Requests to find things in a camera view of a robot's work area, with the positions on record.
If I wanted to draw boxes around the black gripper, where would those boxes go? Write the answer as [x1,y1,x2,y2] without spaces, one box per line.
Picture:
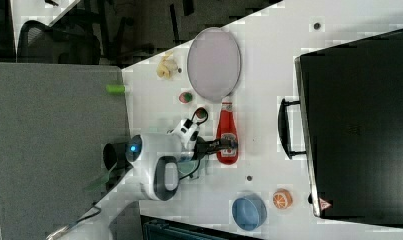
[193,138,238,160]

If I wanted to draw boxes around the red ketchup bottle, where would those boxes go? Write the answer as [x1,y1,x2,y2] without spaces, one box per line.
[216,100,238,165]

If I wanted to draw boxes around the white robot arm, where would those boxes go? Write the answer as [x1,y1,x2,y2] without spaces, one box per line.
[46,119,238,240]

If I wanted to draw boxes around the strawberry toy near bottle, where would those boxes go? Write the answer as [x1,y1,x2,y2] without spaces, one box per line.
[195,107,207,119]

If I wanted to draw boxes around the green cup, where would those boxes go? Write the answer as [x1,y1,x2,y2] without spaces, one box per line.
[178,160,203,179]

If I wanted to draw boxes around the strawberry toy near plate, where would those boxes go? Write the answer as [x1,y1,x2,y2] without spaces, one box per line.
[179,92,193,104]

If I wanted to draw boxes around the blue bowl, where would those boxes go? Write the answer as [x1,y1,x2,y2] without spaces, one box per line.
[231,193,267,231]

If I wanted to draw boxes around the orange slice toy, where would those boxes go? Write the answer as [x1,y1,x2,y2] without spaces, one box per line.
[272,189,293,209]

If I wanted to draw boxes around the grey round plate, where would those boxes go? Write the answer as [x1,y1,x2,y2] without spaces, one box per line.
[187,27,241,102]

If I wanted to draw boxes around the yellow banana toy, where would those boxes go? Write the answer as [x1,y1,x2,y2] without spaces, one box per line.
[156,52,178,79]

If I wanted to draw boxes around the upper black cylinder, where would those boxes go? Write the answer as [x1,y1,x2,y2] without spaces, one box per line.
[103,143,130,170]

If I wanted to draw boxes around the black toaster oven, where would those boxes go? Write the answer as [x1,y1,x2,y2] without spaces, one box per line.
[294,29,403,228]

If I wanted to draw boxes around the green cylinder at table edge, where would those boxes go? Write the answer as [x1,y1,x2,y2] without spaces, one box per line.
[106,84,126,95]

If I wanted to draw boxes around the green spatula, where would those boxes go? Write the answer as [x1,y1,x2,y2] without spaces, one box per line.
[84,163,117,191]

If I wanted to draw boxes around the black office chair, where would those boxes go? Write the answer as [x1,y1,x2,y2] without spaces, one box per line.
[17,20,101,65]

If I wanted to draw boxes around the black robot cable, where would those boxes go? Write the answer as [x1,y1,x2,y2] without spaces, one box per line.
[168,106,210,179]

